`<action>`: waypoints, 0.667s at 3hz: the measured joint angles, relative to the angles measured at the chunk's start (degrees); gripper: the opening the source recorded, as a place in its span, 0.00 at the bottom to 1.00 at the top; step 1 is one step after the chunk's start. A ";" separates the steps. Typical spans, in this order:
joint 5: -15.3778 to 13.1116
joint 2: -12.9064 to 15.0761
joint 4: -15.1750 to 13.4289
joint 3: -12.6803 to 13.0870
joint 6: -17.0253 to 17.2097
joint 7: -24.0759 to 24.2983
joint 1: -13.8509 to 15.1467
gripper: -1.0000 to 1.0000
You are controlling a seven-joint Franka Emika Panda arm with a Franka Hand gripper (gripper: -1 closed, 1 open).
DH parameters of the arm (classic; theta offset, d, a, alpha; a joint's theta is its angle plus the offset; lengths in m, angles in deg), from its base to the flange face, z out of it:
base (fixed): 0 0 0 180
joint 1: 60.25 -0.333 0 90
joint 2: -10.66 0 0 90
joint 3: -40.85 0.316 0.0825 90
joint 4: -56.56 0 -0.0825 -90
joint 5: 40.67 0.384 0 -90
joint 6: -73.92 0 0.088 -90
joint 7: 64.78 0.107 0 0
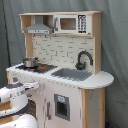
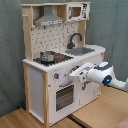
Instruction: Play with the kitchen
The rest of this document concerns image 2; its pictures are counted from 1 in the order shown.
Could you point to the grey toy sink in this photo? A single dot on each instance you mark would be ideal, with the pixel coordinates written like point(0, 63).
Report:
point(79, 51)

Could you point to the left red stove knob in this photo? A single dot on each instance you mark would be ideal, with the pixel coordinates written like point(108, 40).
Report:
point(56, 75)

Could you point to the toy oven door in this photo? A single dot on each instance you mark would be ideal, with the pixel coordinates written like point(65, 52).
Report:
point(64, 97)

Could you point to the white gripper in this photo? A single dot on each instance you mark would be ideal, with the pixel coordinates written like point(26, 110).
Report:
point(80, 74)

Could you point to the black toy stovetop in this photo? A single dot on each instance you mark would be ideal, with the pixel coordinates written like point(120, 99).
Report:
point(56, 58)

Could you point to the toy microwave door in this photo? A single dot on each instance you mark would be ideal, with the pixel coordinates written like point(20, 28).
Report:
point(77, 11)

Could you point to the grey cabinet door handle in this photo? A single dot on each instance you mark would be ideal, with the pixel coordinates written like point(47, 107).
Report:
point(84, 86)

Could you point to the grey range hood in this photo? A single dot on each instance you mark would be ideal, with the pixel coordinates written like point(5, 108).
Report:
point(48, 18)

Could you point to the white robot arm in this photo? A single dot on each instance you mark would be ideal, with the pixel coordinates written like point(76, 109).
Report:
point(102, 74)

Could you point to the wooden toy kitchen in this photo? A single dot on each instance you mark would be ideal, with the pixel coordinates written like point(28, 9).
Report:
point(40, 84)

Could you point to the silver toy pot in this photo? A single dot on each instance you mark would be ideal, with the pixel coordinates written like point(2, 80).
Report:
point(47, 56)

